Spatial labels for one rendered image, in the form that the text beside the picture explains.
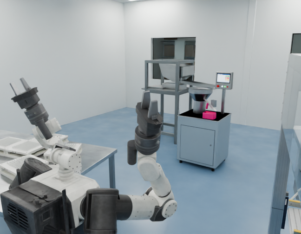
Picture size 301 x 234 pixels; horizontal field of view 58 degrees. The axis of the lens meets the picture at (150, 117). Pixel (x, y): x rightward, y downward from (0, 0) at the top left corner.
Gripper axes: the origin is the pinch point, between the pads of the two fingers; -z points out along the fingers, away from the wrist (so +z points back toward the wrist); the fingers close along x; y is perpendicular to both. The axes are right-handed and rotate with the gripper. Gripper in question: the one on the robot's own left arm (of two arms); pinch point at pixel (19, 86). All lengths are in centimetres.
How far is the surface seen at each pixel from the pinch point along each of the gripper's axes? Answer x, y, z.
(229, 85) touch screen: 121, -263, 126
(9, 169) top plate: -64, -40, 49
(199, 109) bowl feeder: 70, -265, 147
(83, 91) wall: -177, -512, 95
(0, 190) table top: -64, -23, 55
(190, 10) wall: 130, -571, 25
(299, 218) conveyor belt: 98, 5, 113
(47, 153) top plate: -52, -68, 58
